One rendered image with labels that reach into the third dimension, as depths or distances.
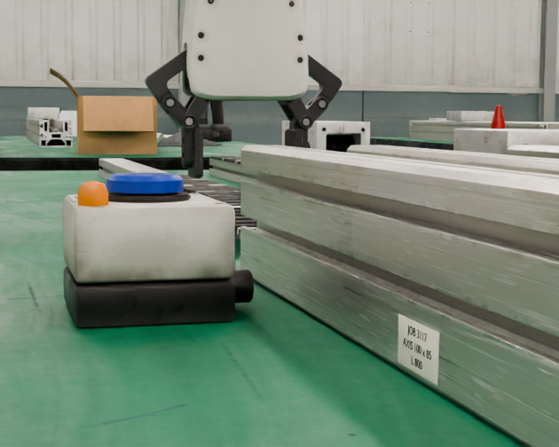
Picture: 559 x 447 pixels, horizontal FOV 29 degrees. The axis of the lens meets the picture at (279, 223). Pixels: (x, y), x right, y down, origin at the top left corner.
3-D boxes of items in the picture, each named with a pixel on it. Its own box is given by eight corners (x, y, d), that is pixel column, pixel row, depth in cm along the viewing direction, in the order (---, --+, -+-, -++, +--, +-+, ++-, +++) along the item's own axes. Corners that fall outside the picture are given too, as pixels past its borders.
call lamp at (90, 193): (76, 203, 54) (75, 179, 54) (106, 203, 54) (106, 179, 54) (79, 206, 52) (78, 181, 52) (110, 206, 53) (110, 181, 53)
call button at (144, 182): (102, 207, 58) (102, 170, 58) (176, 207, 59) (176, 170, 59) (111, 215, 55) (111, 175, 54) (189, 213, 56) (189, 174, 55)
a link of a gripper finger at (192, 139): (195, 96, 91) (196, 176, 91) (158, 95, 90) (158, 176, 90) (203, 95, 88) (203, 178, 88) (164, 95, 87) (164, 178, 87)
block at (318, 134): (282, 178, 178) (282, 121, 177) (347, 178, 182) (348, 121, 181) (301, 183, 169) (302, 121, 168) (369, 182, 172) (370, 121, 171)
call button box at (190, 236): (63, 302, 60) (61, 189, 60) (233, 295, 63) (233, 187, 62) (75, 330, 53) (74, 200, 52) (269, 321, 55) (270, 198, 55)
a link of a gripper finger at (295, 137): (319, 97, 93) (318, 175, 94) (284, 97, 93) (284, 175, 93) (331, 97, 90) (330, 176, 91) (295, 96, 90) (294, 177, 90)
